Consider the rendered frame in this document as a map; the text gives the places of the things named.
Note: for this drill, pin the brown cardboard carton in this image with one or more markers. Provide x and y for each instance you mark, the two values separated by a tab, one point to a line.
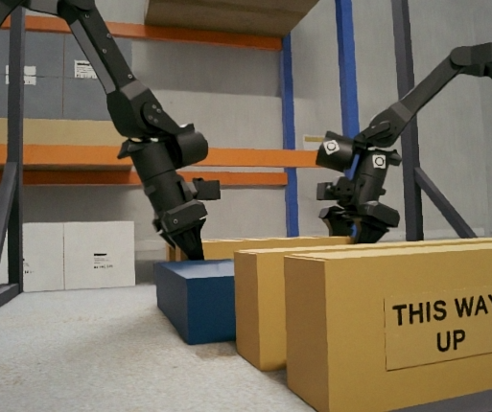
260	297
216	250
377	330
171	254

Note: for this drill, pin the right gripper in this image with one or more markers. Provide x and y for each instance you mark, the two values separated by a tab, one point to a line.
164	193

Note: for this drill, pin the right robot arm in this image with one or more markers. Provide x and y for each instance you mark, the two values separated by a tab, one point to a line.
133	108

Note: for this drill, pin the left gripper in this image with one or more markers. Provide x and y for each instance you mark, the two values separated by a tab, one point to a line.
377	217

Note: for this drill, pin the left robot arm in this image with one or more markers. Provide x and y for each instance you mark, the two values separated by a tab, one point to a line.
338	152

